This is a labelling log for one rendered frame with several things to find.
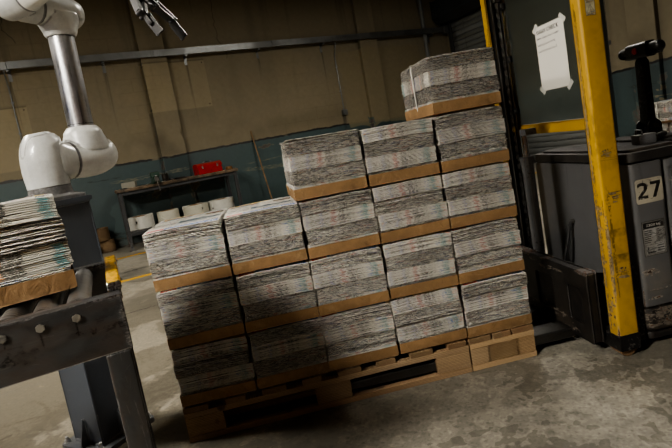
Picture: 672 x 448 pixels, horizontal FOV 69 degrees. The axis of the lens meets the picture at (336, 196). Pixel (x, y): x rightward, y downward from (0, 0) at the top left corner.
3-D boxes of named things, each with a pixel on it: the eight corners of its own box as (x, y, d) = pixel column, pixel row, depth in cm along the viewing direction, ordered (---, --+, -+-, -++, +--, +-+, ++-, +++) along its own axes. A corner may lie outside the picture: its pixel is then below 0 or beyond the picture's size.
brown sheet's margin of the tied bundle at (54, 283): (71, 270, 140) (67, 255, 139) (78, 286, 115) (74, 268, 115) (5, 287, 132) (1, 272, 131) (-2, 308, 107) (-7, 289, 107)
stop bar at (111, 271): (117, 260, 147) (115, 254, 147) (123, 288, 108) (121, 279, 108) (105, 263, 146) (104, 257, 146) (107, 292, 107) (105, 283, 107)
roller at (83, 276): (94, 281, 148) (90, 265, 147) (92, 320, 105) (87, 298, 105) (76, 286, 145) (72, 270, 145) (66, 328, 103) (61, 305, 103)
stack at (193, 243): (200, 395, 226) (161, 219, 217) (441, 337, 241) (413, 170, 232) (188, 444, 188) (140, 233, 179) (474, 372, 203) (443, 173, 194)
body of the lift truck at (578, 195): (549, 298, 265) (529, 152, 256) (639, 277, 272) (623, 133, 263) (648, 348, 197) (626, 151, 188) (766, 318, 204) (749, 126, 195)
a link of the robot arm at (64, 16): (60, 181, 208) (104, 174, 227) (84, 177, 200) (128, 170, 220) (16, -6, 199) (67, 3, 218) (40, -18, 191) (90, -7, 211)
